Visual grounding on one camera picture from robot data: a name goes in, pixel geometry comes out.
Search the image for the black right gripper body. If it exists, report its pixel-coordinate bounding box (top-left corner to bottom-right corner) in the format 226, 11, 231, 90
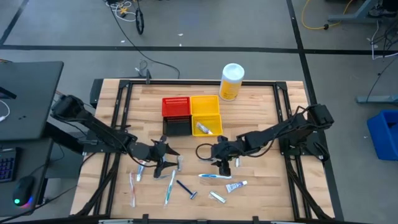
210, 140, 241, 163

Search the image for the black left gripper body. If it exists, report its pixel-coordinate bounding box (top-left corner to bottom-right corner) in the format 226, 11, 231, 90
127, 141, 167, 165

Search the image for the blue toothbrush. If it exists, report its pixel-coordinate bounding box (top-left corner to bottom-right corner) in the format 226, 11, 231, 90
198, 172, 233, 180

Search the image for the blue disposable razor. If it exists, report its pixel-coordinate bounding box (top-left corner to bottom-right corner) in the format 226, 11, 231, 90
175, 179, 198, 200

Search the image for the yellow plastic basket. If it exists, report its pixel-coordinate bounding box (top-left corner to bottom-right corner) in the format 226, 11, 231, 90
191, 113, 224, 138
190, 95, 221, 116

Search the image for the small white grey tube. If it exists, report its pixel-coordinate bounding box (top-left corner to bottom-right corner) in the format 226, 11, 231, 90
195, 121, 215, 136

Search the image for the toothpaste tube purple print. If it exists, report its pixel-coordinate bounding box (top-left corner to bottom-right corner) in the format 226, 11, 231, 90
224, 180, 249, 194

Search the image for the green toothbrush in wrapper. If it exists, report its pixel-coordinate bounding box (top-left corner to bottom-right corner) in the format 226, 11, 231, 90
163, 169, 177, 208

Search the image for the black plastic basket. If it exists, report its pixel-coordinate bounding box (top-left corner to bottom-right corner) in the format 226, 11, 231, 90
162, 115, 193, 137

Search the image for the red toothbrush in wrapper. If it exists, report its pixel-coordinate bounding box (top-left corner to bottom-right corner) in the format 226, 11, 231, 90
128, 170, 138, 208

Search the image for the red plastic basket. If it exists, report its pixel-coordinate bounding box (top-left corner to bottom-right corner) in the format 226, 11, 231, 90
161, 96, 192, 118

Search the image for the white canister yellow label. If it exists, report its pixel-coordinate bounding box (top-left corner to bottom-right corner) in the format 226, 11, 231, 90
218, 63, 246, 102

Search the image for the dark grey desk top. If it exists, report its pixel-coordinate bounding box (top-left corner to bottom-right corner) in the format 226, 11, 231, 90
0, 138, 54, 218

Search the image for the black desk panel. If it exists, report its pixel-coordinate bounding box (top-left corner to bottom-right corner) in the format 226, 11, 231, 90
0, 61, 65, 142

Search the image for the black computer mouse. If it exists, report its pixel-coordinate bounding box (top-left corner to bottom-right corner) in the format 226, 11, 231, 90
12, 175, 36, 207

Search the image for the black backlit keyboard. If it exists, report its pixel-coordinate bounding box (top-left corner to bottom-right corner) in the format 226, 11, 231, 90
0, 147, 17, 184

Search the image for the blue plastic bin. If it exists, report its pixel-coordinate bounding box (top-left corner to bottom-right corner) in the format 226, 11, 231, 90
366, 109, 398, 162

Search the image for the grey desk leg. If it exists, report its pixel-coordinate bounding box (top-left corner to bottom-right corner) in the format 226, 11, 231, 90
327, 0, 398, 25
355, 94, 398, 105

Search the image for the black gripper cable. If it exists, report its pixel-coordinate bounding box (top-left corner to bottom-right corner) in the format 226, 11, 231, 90
195, 143, 216, 162

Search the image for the black table frame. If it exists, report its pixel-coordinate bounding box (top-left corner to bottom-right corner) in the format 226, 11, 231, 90
73, 78, 345, 224

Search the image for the long black floor cable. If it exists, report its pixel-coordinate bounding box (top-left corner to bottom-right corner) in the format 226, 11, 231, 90
106, 0, 182, 80

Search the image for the black cable loop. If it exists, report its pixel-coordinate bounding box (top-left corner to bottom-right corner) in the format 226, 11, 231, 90
134, 7, 146, 35

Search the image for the yellow floor cable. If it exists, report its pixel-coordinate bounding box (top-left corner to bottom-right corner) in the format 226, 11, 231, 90
300, 0, 356, 32

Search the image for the white desk cable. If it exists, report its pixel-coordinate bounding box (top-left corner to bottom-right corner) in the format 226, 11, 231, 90
0, 99, 11, 123

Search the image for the white cable bundle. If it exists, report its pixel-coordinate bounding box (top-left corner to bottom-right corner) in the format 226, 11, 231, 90
104, 0, 138, 23

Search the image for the white floor cable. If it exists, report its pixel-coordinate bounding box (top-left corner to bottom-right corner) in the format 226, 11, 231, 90
369, 19, 398, 61

